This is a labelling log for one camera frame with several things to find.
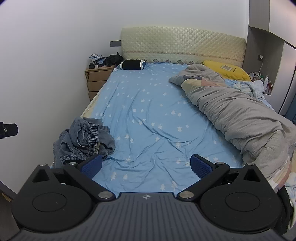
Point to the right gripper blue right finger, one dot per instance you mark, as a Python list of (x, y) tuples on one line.
[(209, 173)]

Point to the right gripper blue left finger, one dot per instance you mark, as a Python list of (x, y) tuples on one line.
[(83, 173)]

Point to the blue denim jeans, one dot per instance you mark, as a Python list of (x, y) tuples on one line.
[(84, 138)]

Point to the dark clothes pile on nightstand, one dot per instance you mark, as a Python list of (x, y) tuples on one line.
[(98, 61)]

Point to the cream mattress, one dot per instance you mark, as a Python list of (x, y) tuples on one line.
[(89, 109)]

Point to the light blue star bedsheet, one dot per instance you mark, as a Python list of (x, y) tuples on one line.
[(156, 130)]

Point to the grey quilt duvet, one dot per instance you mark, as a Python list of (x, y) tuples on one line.
[(262, 136)]

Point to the brown wooden nightstand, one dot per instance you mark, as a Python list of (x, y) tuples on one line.
[(96, 78)]

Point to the yellow pillow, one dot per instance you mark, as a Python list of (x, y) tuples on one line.
[(227, 71)]

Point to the bottles on bedside shelf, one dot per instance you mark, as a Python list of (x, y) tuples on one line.
[(267, 84)]

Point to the black rolled bolster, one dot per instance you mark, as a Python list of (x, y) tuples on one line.
[(132, 65)]

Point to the cream quilted headboard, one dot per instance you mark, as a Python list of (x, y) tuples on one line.
[(181, 45)]

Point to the grey wall socket plate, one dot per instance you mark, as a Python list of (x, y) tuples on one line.
[(116, 43)]

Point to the grey wall cabinet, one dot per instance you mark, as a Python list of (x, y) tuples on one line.
[(270, 49)]

